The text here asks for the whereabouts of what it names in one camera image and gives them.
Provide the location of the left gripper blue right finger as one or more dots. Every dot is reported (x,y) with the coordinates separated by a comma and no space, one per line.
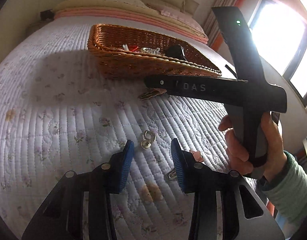
(193,178)

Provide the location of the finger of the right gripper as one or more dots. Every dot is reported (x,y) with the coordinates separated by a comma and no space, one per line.
(157,81)

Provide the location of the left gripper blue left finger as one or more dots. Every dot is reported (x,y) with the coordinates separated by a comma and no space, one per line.
(106,179)

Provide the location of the black hair scrunchie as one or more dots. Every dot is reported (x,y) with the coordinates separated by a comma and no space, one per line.
(176,52)

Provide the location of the green right sleeve forearm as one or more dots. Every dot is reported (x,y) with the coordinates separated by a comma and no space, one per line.
(288,193)

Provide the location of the person's right hand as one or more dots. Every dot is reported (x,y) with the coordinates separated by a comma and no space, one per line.
(238,155)

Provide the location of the brown wicker basket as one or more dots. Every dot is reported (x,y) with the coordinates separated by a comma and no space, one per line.
(130,53)

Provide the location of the pink folded blanket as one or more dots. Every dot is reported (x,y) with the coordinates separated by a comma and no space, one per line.
(158,21)

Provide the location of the window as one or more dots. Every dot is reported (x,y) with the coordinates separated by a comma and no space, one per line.
(280,36)

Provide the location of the quilted floral bedspread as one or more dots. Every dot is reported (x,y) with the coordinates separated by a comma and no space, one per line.
(57,113)

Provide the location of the beige pink curtain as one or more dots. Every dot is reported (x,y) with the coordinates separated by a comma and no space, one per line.
(221,11)

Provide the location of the dark bedside object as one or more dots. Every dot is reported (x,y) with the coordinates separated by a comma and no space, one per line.
(47,15)

